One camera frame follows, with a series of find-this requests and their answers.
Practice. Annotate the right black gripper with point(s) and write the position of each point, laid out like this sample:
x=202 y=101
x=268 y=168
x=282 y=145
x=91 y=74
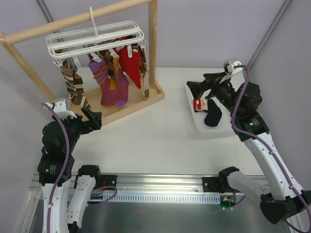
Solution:
x=213 y=85

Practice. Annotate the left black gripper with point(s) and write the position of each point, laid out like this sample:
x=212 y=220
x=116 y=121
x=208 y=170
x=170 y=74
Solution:
x=85 y=121

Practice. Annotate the red white striped sock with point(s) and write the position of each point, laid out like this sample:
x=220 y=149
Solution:
x=200 y=105

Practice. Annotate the dark navy sock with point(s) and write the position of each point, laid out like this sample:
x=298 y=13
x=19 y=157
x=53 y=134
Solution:
x=214 y=114

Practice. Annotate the white plastic clip hanger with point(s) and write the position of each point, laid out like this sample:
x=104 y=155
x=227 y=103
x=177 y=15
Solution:
x=111 y=37

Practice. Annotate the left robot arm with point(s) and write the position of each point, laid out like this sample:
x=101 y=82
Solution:
x=55 y=171

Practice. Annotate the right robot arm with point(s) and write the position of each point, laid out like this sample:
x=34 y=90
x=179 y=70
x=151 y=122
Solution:
x=284 y=197

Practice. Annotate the wooden drying rack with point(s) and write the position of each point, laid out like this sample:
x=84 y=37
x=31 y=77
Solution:
x=110 y=115

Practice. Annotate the brown white striped sock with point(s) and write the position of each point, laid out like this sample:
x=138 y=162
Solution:
x=74 y=84

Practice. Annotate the white plastic basket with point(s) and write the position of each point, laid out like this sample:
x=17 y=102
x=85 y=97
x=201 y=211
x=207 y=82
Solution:
x=224 y=125

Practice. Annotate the purple striped sock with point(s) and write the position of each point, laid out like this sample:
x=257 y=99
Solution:
x=107 y=85

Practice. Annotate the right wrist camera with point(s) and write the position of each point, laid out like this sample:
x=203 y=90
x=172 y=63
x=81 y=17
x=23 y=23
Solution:
x=230 y=70

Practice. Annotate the aluminium mounting rail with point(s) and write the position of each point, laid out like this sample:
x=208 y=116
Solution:
x=151 y=188

